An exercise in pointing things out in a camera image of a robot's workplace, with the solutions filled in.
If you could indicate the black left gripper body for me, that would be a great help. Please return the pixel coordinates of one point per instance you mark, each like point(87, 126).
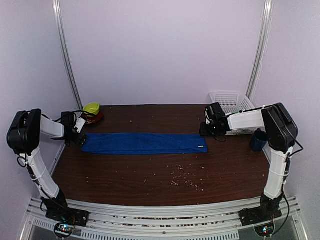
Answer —
point(77, 140)

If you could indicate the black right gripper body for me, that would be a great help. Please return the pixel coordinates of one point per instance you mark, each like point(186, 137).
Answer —
point(210, 131)

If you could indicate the white perforated plastic basket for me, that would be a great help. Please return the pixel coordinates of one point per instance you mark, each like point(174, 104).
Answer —
point(230, 102)

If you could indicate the blue microfiber towel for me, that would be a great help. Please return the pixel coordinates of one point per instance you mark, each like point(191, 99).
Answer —
point(125, 144)

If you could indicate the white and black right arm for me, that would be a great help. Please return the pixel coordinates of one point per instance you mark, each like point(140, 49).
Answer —
point(281, 133)

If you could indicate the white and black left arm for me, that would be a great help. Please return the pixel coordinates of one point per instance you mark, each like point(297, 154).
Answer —
point(23, 138)

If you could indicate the red floral ceramic bowl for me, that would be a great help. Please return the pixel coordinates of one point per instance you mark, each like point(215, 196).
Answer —
point(92, 119)

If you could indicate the lime green plastic bowl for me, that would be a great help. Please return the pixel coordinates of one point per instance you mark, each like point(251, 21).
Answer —
point(91, 109)

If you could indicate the dark blue cup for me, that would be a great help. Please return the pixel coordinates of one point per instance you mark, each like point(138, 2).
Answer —
point(258, 140)

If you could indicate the left round circuit board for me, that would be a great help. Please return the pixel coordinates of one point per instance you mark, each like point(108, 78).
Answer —
point(63, 230)

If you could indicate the round circuit board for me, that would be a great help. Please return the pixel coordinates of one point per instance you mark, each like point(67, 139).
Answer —
point(265, 230)
point(63, 230)

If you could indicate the right round circuit board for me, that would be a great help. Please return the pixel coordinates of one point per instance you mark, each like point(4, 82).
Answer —
point(265, 230)

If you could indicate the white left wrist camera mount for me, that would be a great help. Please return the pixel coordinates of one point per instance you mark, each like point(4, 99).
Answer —
point(79, 124)

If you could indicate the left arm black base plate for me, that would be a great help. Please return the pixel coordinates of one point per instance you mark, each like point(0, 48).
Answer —
point(74, 217)

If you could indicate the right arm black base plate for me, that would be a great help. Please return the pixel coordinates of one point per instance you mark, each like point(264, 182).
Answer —
point(253, 216)

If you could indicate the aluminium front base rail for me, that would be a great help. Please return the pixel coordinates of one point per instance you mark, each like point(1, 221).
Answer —
point(217, 221)

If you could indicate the right aluminium frame post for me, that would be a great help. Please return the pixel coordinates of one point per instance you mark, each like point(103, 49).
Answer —
point(261, 47)

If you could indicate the aluminium frame post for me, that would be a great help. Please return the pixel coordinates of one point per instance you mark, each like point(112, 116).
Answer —
point(261, 47)
point(65, 52)

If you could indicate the left aluminium frame post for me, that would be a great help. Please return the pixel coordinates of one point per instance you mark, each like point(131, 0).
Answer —
point(65, 52)

